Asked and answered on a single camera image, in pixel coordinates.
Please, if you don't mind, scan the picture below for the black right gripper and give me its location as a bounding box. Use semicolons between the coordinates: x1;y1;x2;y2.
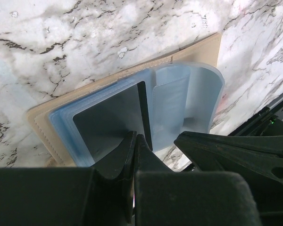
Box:
174;93;283;186

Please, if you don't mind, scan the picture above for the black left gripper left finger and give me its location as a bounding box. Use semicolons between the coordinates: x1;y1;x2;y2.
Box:
0;131;137;226

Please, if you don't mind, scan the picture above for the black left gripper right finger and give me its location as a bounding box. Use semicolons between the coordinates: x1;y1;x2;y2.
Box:
134;135;261;226

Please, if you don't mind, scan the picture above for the dark grey credit card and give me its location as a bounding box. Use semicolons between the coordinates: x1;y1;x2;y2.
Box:
73;81;152;162

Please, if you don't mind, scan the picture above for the beige card holder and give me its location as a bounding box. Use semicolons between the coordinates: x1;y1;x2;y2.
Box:
27;33;225;167

